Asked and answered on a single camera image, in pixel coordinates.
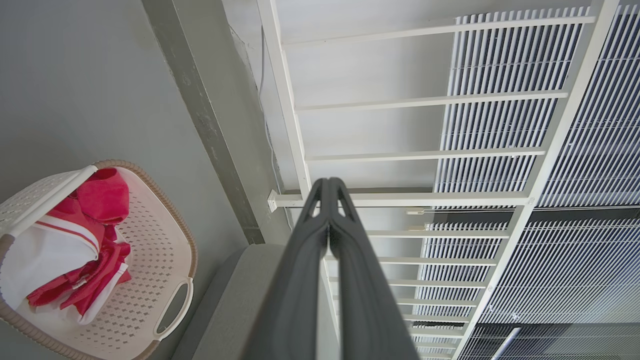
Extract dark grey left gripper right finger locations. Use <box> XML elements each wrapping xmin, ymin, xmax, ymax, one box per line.
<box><xmin>327</xmin><ymin>177</ymin><xmax>420</xmax><ymax>360</ymax></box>

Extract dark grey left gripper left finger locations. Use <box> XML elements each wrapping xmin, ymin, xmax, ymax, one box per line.
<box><xmin>242</xmin><ymin>178</ymin><xmax>331</xmax><ymax>360</ymax></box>

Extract white perforated laundry basket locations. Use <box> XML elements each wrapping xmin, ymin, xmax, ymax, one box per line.
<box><xmin>0</xmin><ymin>159</ymin><xmax>199</xmax><ymax>360</ymax></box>

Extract white window blinds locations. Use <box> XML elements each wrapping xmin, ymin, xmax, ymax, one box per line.
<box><xmin>411</xmin><ymin>5</ymin><xmax>640</xmax><ymax>360</ymax></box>

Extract red and white garment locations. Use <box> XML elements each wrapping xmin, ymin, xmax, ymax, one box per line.
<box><xmin>0</xmin><ymin>167</ymin><xmax>133</xmax><ymax>326</ymax></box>

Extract white metal railing frame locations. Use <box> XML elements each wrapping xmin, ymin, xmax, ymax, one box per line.
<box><xmin>256</xmin><ymin>0</ymin><xmax>621</xmax><ymax>360</ymax></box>

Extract thin grey wall cable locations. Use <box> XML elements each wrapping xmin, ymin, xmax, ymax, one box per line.
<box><xmin>258</xmin><ymin>25</ymin><xmax>294</xmax><ymax>232</ymax></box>

